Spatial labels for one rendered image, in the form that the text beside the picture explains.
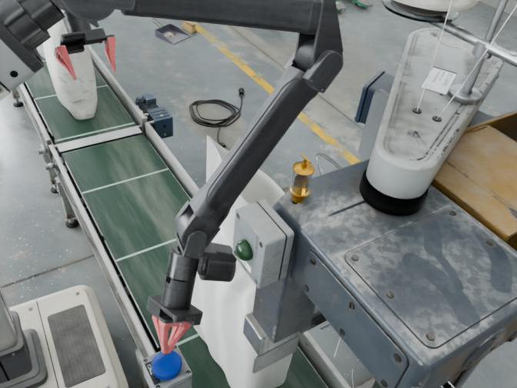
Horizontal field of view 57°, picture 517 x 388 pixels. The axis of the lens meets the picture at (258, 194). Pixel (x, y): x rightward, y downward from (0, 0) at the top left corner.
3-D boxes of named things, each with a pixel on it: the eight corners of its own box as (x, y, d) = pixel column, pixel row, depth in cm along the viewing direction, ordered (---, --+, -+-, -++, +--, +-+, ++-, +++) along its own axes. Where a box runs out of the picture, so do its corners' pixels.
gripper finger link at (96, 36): (125, 65, 118) (112, 28, 117) (96, 70, 115) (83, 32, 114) (121, 74, 124) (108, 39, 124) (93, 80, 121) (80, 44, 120)
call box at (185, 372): (142, 374, 103) (140, 359, 99) (177, 357, 106) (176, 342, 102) (157, 406, 98) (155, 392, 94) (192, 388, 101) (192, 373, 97)
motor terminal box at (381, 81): (349, 131, 106) (361, 84, 99) (367, 113, 113) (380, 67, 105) (383, 145, 103) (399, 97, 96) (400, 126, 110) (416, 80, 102)
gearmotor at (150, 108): (128, 114, 269) (125, 91, 259) (152, 108, 276) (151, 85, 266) (148, 142, 251) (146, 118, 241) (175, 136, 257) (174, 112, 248)
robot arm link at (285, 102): (301, 35, 87) (328, 43, 77) (321, 54, 90) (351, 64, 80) (166, 222, 93) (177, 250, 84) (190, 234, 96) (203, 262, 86)
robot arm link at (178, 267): (168, 241, 93) (175, 249, 87) (201, 245, 96) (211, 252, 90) (161, 275, 93) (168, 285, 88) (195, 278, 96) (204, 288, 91)
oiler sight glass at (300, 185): (286, 186, 65) (290, 165, 62) (301, 181, 66) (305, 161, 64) (297, 197, 63) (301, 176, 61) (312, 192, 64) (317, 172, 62)
